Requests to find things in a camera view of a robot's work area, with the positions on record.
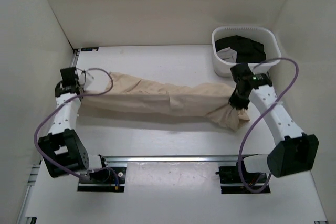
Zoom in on beige trousers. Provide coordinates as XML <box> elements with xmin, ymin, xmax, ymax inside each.
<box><xmin>82</xmin><ymin>72</ymin><xmax>249</xmax><ymax>131</ymax></box>

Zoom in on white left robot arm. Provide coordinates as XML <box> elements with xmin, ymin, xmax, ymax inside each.
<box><xmin>37</xmin><ymin>67</ymin><xmax>110</xmax><ymax>182</ymax></box>

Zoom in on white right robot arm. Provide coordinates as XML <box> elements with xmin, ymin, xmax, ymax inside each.
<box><xmin>229</xmin><ymin>63</ymin><xmax>319</xmax><ymax>182</ymax></box>

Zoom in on black trousers in basket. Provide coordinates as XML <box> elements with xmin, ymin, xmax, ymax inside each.
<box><xmin>215</xmin><ymin>35</ymin><xmax>266</xmax><ymax>63</ymax></box>

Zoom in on black label sticker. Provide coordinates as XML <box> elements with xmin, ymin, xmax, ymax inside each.
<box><xmin>81</xmin><ymin>47</ymin><xmax>99</xmax><ymax>52</ymax></box>

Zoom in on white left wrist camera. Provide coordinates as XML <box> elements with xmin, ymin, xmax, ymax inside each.
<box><xmin>77</xmin><ymin>69</ymin><xmax>94</xmax><ymax>90</ymax></box>

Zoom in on aluminium front rail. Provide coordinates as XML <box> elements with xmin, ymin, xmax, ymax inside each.
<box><xmin>103</xmin><ymin>155</ymin><xmax>242</xmax><ymax>164</ymax></box>

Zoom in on aluminium rail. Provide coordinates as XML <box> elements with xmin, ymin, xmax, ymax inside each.
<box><xmin>103</xmin><ymin>155</ymin><xmax>242</xmax><ymax>164</ymax></box>
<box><xmin>14</xmin><ymin>48</ymin><xmax>79</xmax><ymax>224</ymax></box>

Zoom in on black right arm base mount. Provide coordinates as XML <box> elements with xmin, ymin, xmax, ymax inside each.
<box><xmin>215</xmin><ymin>165</ymin><xmax>267</xmax><ymax>194</ymax></box>

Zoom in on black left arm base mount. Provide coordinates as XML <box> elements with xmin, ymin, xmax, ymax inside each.
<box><xmin>77</xmin><ymin>165</ymin><xmax>127</xmax><ymax>193</ymax></box>

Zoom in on aluminium left side rail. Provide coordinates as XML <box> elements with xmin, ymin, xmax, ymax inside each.
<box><xmin>14</xmin><ymin>48</ymin><xmax>79</xmax><ymax>224</ymax></box>

